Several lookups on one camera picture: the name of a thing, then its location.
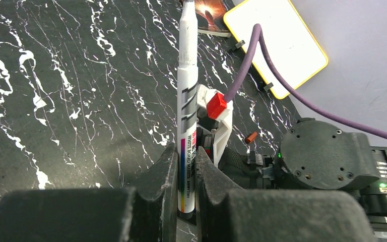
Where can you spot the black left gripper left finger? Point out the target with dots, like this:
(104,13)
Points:
(144,210)

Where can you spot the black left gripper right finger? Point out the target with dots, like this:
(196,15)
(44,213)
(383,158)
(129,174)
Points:
(227,212)

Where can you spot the white marker black end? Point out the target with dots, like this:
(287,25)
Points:
(187,89)

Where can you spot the black whiteboard clip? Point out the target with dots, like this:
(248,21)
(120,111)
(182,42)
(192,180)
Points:
(236,46)
(266,87)

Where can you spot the yellow framed whiteboard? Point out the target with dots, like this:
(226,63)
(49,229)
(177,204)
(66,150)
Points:
(293,49)

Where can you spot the dark paperback book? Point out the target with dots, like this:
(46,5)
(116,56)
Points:
(209,18)

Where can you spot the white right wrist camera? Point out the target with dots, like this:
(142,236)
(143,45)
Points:
(213,132)

